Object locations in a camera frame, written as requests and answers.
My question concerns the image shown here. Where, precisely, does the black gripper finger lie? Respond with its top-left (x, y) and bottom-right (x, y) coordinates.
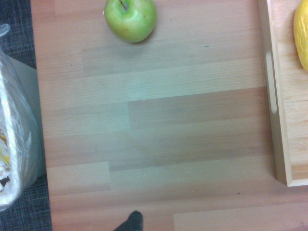
top-left (113, 210), bottom-right (144, 231)

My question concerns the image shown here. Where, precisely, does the green apple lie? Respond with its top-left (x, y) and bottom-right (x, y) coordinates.
top-left (103, 0), bottom-right (158, 43)

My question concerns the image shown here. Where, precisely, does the clear plastic bag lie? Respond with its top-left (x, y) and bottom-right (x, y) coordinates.
top-left (0, 23), bottom-right (46, 212)

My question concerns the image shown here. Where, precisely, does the grey bin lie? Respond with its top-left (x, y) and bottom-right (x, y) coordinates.
top-left (6, 56), bottom-right (47, 178)

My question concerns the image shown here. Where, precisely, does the yellow mango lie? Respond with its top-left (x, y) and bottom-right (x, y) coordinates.
top-left (293, 0), bottom-right (308, 73)

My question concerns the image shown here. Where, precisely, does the wooden tray with handle slot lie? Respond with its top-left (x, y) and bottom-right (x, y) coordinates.
top-left (257, 0), bottom-right (308, 187)

